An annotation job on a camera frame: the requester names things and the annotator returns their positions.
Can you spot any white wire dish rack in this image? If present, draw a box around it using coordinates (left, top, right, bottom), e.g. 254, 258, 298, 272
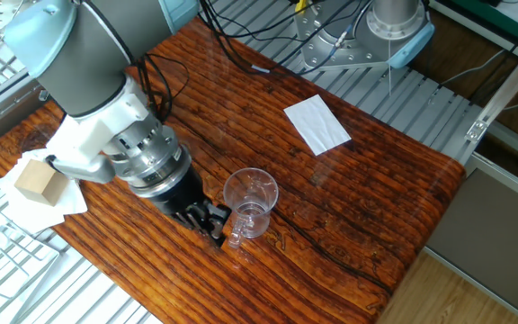
0, 191, 60, 316

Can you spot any black cable bundle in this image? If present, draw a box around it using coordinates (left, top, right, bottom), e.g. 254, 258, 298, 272
135, 0, 377, 123

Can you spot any white crumpled cloth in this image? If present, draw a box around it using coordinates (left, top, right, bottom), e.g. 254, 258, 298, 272
0, 148, 89, 235

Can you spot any white wrist sensor mount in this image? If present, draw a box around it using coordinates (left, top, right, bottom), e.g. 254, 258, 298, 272
45, 76, 152, 185

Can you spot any clear plastic cup with handle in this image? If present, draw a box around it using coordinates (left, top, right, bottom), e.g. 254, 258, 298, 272
222, 167, 280, 249

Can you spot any green board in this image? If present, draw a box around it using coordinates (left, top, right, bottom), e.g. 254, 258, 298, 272
447, 0, 518, 32

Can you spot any grey flat board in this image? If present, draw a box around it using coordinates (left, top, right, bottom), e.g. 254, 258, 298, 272
424, 168, 518, 324

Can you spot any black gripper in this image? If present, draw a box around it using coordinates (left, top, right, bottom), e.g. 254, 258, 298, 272
156, 165, 233, 248

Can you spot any large wooden block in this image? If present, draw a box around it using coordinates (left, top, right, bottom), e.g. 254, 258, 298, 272
13, 159, 69, 207

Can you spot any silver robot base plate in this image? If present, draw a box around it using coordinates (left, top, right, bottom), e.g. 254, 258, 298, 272
294, 0, 393, 72

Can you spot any aluminium frame bar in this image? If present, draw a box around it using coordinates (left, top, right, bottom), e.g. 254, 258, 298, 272
464, 29, 518, 144

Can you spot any white paper sheet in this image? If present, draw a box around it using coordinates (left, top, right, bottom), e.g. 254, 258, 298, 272
283, 94, 353, 157

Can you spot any thin white rod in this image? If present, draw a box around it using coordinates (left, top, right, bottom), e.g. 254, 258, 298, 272
387, 39, 394, 98

